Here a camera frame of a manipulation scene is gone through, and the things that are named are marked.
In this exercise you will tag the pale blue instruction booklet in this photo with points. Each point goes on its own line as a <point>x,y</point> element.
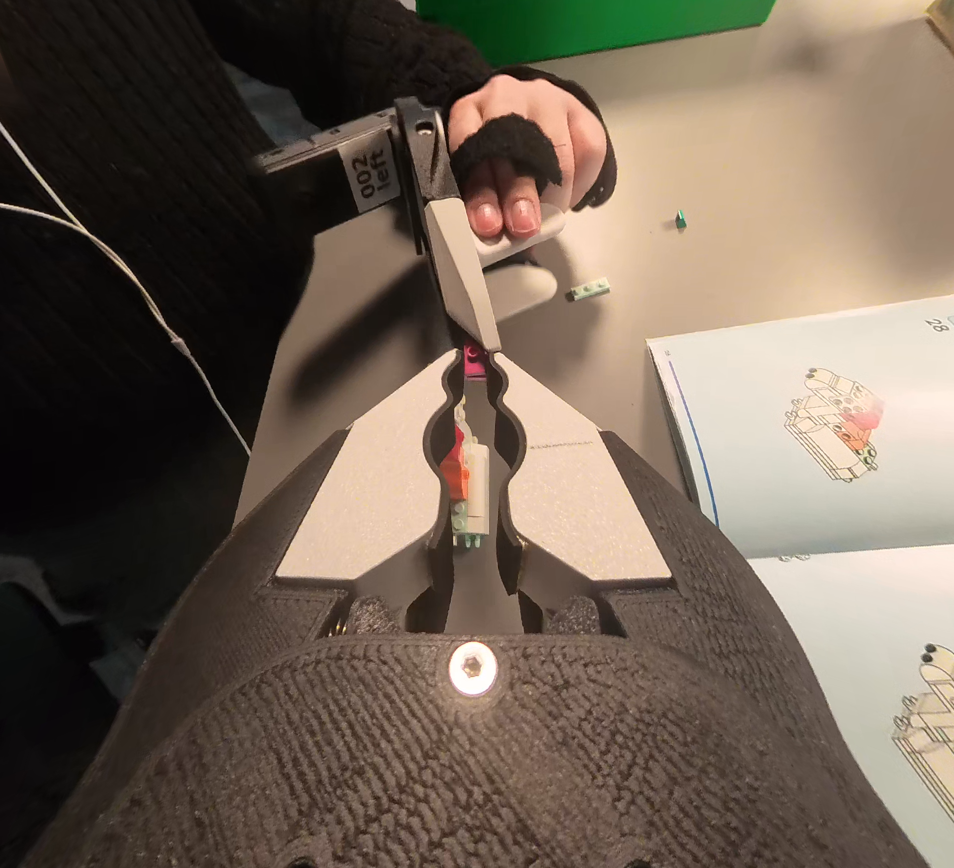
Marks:
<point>820,436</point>

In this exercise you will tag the light green lego plate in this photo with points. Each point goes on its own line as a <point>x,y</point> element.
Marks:
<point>590,290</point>

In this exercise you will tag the person's left forearm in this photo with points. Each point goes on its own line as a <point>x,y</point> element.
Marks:
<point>358,26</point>

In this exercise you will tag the pink lego brick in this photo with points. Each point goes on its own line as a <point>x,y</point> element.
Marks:
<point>475,361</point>

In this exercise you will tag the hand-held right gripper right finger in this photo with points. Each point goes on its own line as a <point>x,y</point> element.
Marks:
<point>589,510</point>

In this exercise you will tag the person's body black clothing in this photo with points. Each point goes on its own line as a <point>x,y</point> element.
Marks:
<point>112,287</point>

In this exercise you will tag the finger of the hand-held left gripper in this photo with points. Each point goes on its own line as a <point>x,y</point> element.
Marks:
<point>458,264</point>

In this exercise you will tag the person's left hand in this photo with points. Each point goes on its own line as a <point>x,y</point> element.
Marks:
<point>536,108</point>

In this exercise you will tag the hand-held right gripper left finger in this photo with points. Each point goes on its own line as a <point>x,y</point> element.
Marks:
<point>358,510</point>

